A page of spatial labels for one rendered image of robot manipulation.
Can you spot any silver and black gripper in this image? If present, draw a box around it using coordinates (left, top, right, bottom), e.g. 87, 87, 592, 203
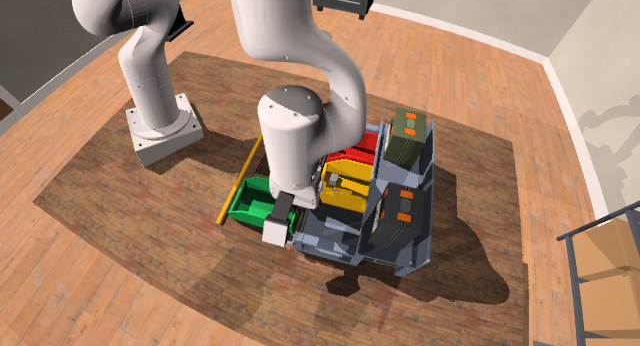
270, 171, 323, 216

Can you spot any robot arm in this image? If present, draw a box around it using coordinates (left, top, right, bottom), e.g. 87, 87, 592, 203
72, 0, 367, 247

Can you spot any yellow open bin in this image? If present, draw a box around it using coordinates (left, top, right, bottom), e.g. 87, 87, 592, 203
320, 159, 373, 213

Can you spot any red open bin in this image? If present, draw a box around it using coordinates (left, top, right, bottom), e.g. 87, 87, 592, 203
326, 131, 378, 166

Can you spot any orange bar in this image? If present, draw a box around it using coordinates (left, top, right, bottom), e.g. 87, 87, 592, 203
216, 132, 263, 225

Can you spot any grey metal shelf rack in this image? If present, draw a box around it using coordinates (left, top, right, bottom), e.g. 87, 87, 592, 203
287, 120, 434, 277

